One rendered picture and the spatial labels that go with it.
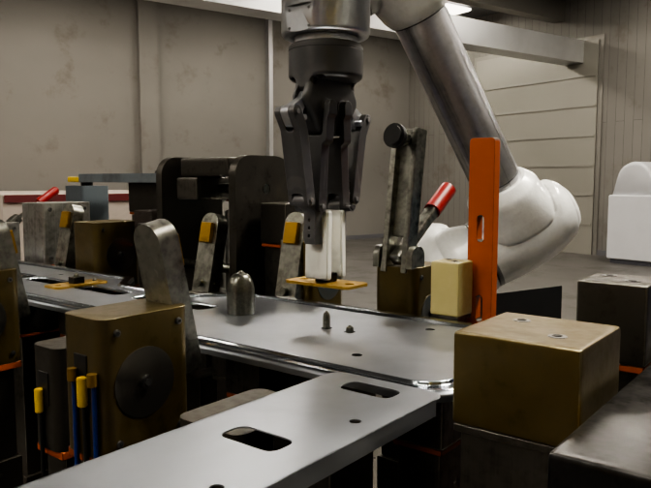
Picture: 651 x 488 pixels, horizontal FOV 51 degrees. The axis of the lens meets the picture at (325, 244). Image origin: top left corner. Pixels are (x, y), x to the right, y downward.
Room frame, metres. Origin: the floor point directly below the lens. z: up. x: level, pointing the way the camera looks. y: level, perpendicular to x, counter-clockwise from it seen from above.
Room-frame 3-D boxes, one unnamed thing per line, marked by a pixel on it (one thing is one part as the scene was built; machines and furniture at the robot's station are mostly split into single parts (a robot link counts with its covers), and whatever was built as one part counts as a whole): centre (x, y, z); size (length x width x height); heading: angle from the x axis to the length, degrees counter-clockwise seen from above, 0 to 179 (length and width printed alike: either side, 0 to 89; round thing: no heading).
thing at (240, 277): (0.78, 0.10, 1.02); 0.03 x 0.03 x 0.07
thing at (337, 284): (0.70, 0.00, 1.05); 0.08 x 0.04 x 0.01; 52
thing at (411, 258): (0.79, -0.11, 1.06); 0.03 x 0.01 x 0.03; 142
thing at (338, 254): (0.71, -0.01, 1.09); 0.03 x 0.01 x 0.07; 52
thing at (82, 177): (1.39, 0.34, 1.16); 0.37 x 0.14 x 0.02; 52
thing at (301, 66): (0.70, 0.00, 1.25); 0.08 x 0.07 x 0.09; 142
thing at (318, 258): (0.69, 0.01, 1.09); 0.03 x 0.01 x 0.07; 52
